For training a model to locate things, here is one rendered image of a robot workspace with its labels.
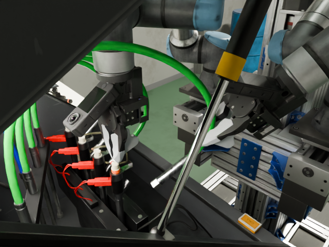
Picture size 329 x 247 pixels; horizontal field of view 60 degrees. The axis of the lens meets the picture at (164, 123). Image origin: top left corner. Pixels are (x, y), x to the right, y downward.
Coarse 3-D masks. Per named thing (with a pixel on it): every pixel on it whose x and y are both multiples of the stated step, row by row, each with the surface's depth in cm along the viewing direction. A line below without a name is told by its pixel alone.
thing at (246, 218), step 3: (243, 216) 73; (246, 216) 73; (243, 219) 72; (246, 219) 72; (249, 219) 72; (252, 219) 72; (240, 222) 72; (246, 222) 71; (249, 222) 71; (252, 222) 71; (255, 222) 71; (243, 225) 72; (252, 225) 71; (255, 225) 71; (249, 228) 71; (255, 228) 70; (258, 228) 71; (252, 231) 70
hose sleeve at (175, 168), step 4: (184, 156) 59; (180, 160) 59; (184, 160) 59; (176, 164) 59; (180, 164) 59; (172, 168) 59; (176, 168) 59; (180, 168) 59; (164, 172) 59; (168, 172) 59; (172, 172) 59; (176, 172) 59; (160, 176) 59; (164, 176) 59; (168, 176) 59; (160, 180) 59; (164, 180) 59
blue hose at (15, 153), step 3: (3, 132) 71; (15, 147) 74; (15, 150) 75; (15, 153) 75; (15, 156) 75; (18, 156) 76; (18, 159) 76; (18, 162) 76; (18, 165) 77; (21, 168) 78; (21, 171) 78
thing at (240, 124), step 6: (234, 120) 52; (240, 120) 51; (246, 120) 50; (234, 126) 52; (240, 126) 51; (246, 126) 51; (222, 132) 53; (228, 132) 52; (234, 132) 52; (222, 138) 54
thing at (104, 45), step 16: (96, 48) 42; (112, 48) 43; (128, 48) 43; (144, 48) 44; (176, 64) 47; (192, 80) 50; (208, 96) 53; (16, 176) 48; (16, 192) 49; (16, 208) 51
